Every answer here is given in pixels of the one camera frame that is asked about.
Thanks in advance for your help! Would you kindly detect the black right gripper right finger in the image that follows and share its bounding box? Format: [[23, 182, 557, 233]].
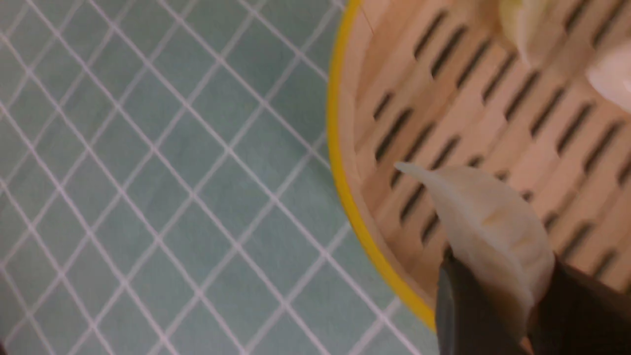
[[530, 260, 631, 355]]

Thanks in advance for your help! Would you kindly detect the bamboo steamer tray yellow rim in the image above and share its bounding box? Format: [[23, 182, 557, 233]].
[[327, 0, 631, 329]]

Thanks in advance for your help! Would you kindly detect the greenish dumpling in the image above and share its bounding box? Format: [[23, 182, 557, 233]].
[[498, 0, 565, 70]]

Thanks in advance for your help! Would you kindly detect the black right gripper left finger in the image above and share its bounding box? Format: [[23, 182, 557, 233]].
[[436, 249, 529, 355]]

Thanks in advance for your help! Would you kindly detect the white pleated dumpling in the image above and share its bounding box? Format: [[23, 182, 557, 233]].
[[396, 162, 555, 341]]

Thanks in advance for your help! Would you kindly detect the green checkered tablecloth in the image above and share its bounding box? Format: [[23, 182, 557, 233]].
[[0, 0, 438, 355]]

